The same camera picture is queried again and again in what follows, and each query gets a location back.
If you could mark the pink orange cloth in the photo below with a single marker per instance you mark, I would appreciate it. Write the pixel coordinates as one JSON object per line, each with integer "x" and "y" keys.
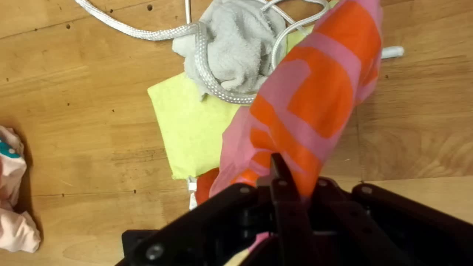
{"x": 304, "y": 105}

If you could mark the yellow-green cloth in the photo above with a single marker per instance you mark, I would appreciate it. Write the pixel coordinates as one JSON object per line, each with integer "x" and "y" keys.
{"x": 191, "y": 129}

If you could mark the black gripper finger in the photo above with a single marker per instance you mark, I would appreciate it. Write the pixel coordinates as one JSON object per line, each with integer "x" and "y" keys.
{"x": 291, "y": 216}

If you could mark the grey towel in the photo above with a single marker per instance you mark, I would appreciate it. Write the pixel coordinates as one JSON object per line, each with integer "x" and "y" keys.
{"x": 239, "y": 37}

